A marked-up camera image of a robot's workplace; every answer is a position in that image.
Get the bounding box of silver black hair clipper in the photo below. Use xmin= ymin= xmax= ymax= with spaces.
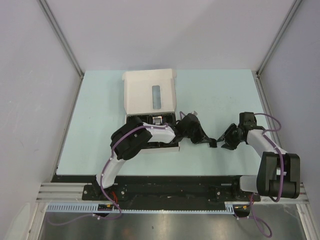
xmin=152 ymin=116 xmax=163 ymax=126

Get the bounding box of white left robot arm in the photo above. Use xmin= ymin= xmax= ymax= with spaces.
xmin=93 ymin=113 xmax=217 ymax=200

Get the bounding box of black comb guard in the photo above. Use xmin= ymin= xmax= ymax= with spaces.
xmin=209 ymin=141 xmax=217 ymax=148

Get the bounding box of aluminium frame rail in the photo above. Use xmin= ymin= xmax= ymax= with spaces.
xmin=252 ymin=71 xmax=320 ymax=240

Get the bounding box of white cardboard box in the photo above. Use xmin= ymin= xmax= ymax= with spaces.
xmin=121 ymin=68 xmax=181 ymax=155

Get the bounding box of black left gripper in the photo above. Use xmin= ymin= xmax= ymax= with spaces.
xmin=183 ymin=121 xmax=211 ymax=145

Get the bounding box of black plastic tray insert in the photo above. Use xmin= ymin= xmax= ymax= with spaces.
xmin=125 ymin=113 xmax=179 ymax=150

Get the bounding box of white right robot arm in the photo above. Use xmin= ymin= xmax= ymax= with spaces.
xmin=217 ymin=112 xmax=301 ymax=202

